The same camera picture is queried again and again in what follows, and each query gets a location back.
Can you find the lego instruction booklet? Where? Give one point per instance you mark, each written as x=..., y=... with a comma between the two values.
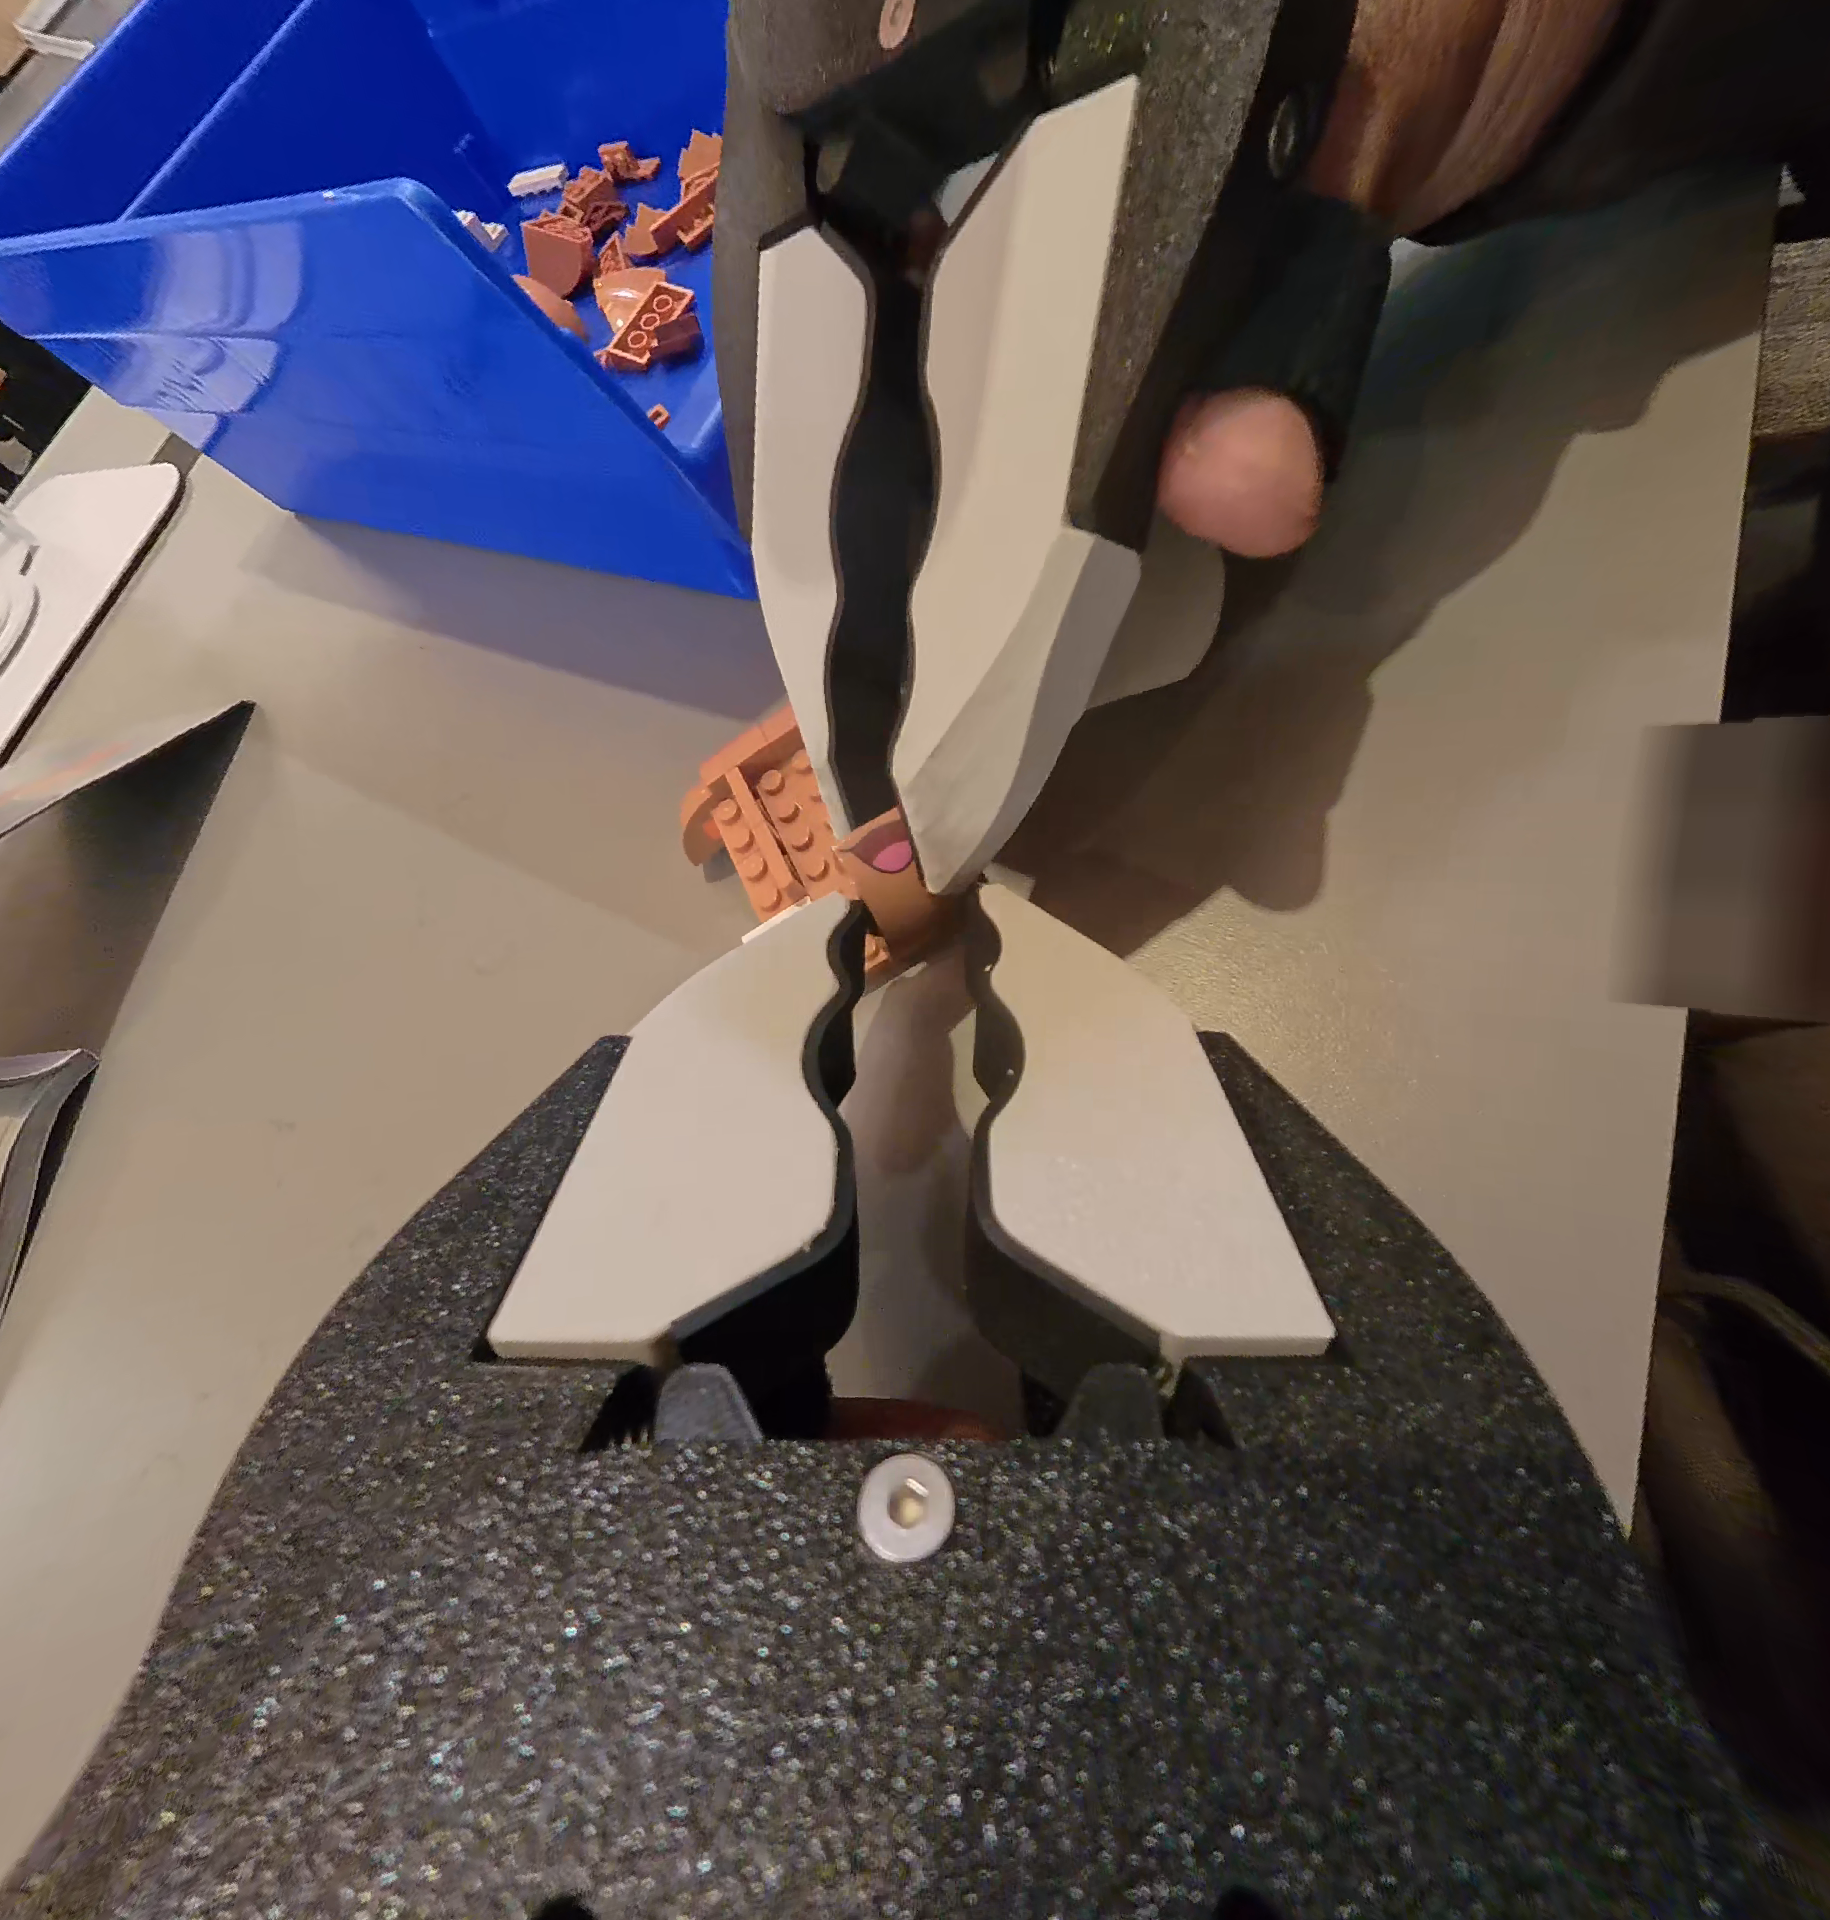
x=90, y=841

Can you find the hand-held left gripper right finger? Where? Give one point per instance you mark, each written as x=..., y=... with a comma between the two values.
x=1141, y=1171

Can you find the brown lego assembly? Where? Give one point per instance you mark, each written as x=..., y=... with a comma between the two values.
x=765, y=826

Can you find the blue plastic bin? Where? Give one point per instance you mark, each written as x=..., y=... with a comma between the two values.
x=330, y=375

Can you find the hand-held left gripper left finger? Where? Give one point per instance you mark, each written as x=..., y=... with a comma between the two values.
x=676, y=1155

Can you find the brown lego face piece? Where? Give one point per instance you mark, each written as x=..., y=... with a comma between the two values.
x=907, y=901

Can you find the person's right hand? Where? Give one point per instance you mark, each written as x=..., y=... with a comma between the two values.
x=1455, y=106

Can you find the pile of brown lego pieces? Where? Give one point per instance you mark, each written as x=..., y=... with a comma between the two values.
x=630, y=255

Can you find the person's right forearm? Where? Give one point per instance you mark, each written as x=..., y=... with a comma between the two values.
x=1756, y=91

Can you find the white lamp stand base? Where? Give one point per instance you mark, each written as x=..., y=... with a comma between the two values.
x=61, y=600

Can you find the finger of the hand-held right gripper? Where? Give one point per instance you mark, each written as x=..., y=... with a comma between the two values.
x=796, y=451
x=1036, y=451

